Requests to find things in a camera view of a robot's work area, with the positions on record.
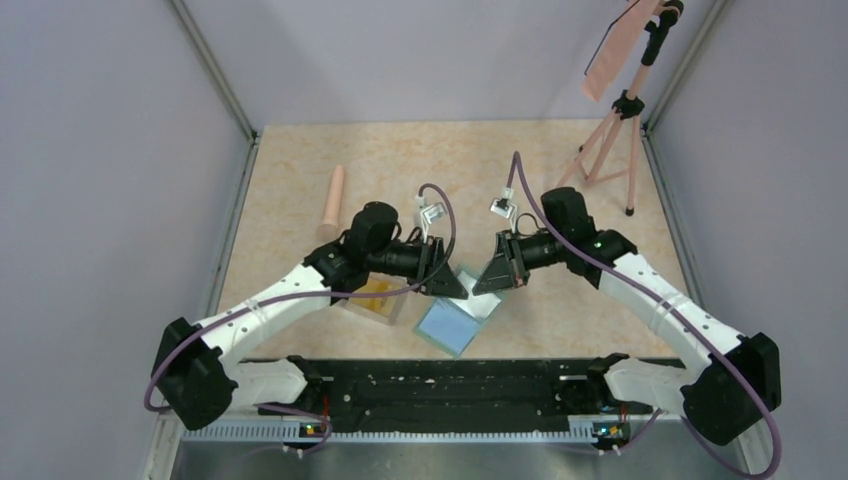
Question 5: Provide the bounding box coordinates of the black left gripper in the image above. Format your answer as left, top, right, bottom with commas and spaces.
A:
367, 233, 468, 298

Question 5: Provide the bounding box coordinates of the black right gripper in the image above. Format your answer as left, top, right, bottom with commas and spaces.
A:
474, 228, 568, 295

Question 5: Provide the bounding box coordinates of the clear plastic card box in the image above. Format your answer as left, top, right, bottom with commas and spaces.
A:
338, 273, 407, 326

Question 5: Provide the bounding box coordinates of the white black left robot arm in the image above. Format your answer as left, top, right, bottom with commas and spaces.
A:
144, 201, 468, 431

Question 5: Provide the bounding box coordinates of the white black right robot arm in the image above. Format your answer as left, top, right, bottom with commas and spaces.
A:
473, 187, 781, 445

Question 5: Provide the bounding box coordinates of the gold VIP credit card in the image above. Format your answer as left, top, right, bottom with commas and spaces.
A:
351, 278, 405, 316

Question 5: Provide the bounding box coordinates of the pink tripod stand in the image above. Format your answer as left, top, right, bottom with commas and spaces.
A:
557, 1, 685, 217

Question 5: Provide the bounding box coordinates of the pink flat panel on tripod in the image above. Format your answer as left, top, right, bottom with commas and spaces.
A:
582, 0, 661, 102

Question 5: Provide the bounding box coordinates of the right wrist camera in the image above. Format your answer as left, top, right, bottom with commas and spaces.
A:
490, 187, 518, 220

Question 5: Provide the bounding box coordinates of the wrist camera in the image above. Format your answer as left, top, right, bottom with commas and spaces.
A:
490, 187, 518, 220
413, 194, 447, 238

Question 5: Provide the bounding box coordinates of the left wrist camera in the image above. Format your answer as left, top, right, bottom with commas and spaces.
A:
413, 194, 447, 238

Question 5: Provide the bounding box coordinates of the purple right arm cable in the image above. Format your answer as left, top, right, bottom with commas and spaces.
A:
506, 151, 784, 480

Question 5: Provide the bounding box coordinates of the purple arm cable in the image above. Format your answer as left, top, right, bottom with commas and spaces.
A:
506, 151, 784, 480
143, 183, 458, 458

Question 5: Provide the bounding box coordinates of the pink cylindrical handle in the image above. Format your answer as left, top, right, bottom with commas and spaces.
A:
316, 165, 345, 242

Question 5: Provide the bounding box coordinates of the grey slotted cable duct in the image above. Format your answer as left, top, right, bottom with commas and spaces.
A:
182, 420, 599, 444

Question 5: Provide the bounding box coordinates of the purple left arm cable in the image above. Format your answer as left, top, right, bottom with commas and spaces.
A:
143, 183, 458, 458

